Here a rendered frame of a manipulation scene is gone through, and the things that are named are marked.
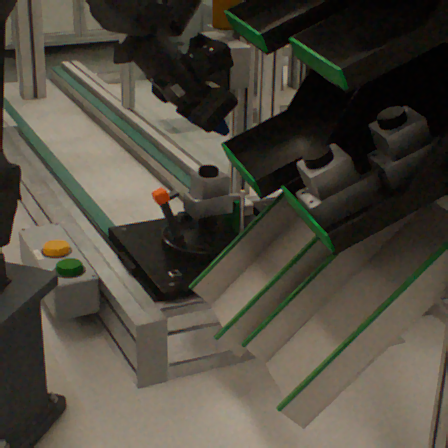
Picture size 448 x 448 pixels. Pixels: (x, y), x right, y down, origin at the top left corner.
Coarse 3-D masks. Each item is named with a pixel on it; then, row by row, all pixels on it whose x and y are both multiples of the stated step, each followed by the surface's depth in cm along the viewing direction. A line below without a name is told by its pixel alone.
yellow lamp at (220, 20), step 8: (216, 0) 140; (224, 0) 140; (232, 0) 140; (240, 0) 141; (216, 8) 141; (224, 8) 140; (216, 16) 141; (224, 16) 141; (216, 24) 142; (224, 24) 141
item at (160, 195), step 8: (152, 192) 129; (160, 192) 128; (176, 192) 129; (160, 200) 128; (168, 200) 129; (160, 208) 130; (168, 208) 129; (168, 216) 130; (168, 224) 131; (176, 224) 131; (176, 232) 131
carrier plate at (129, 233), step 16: (128, 224) 142; (144, 224) 142; (160, 224) 142; (112, 240) 139; (128, 240) 136; (144, 240) 136; (160, 240) 137; (128, 256) 133; (144, 256) 131; (160, 256) 131; (144, 272) 127; (160, 272) 127; (192, 272) 127; (160, 288) 122; (176, 288) 123
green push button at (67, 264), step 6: (66, 258) 130; (72, 258) 130; (60, 264) 128; (66, 264) 128; (72, 264) 128; (78, 264) 128; (60, 270) 127; (66, 270) 127; (72, 270) 127; (78, 270) 127
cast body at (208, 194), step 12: (204, 168) 130; (216, 168) 131; (192, 180) 132; (204, 180) 129; (216, 180) 130; (228, 180) 130; (192, 192) 132; (204, 192) 129; (216, 192) 130; (228, 192) 131; (192, 204) 130; (204, 204) 130; (216, 204) 131; (228, 204) 132; (192, 216) 131; (204, 216) 131
